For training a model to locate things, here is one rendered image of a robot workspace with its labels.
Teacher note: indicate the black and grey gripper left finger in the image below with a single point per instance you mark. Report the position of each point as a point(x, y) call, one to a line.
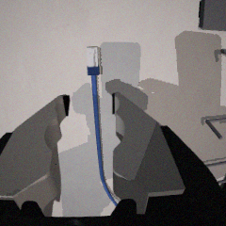
point(28, 171)

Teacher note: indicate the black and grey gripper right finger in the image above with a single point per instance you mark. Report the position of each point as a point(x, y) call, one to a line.
point(154, 167)

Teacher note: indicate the black network patch panel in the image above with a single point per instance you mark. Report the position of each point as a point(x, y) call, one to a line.
point(212, 14)

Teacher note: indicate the blue cable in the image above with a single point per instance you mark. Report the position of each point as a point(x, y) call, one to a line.
point(97, 131)

